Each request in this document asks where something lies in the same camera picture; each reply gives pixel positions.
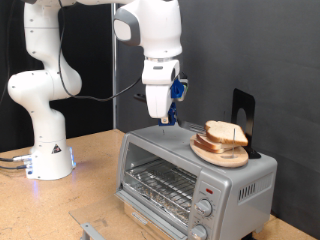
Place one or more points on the silver toaster oven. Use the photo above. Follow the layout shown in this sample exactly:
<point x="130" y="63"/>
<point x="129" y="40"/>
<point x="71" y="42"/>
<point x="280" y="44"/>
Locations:
<point x="246" y="213"/>

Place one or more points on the vertical metal pole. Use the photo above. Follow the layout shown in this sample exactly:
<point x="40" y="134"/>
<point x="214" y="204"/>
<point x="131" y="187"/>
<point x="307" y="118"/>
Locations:
<point x="114" y="66"/>

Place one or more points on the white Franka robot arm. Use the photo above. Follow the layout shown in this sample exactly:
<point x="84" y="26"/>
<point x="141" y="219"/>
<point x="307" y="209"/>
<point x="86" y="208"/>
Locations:
<point x="46" y="133"/>

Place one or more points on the black metal bookend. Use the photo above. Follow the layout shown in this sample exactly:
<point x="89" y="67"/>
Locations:
<point x="250" y="106"/>

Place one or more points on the round wooden plate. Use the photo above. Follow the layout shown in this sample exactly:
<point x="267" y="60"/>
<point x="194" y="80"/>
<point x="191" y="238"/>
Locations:
<point x="230" y="160"/>

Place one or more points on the thin metal rod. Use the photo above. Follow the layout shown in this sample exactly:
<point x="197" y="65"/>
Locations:
<point x="234" y="150"/>

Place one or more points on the wooden box with slots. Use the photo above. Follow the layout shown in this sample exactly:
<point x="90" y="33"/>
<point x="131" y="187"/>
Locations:
<point x="150" y="230"/>

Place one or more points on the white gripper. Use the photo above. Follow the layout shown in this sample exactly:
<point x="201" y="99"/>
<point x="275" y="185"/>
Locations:
<point x="158" y="100"/>

